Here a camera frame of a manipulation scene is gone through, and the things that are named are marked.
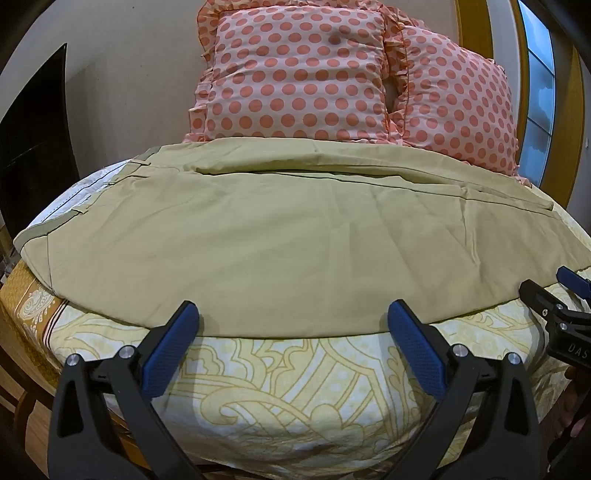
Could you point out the frosted glass window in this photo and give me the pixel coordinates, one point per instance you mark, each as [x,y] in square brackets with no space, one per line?
[538,69]

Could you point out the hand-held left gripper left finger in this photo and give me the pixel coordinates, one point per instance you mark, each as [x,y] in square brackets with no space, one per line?
[171,341]

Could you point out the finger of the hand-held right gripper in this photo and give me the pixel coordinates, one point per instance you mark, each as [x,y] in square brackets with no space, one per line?
[538,296]
[572,279]

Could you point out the wooden window frame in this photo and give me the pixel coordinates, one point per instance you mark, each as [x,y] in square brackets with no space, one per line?
[475,23]

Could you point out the pink polka dot pillow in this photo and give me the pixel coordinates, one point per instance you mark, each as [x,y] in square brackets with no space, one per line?
[300,69]
[461,101]

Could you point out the wooden bed frame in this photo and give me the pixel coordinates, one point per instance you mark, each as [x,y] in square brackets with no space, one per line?
[23,406]

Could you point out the yellow patterned bed sheet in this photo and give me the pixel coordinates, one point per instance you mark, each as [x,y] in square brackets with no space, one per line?
[295,397]

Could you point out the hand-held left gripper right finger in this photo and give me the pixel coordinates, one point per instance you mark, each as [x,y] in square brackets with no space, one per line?
[418,344]

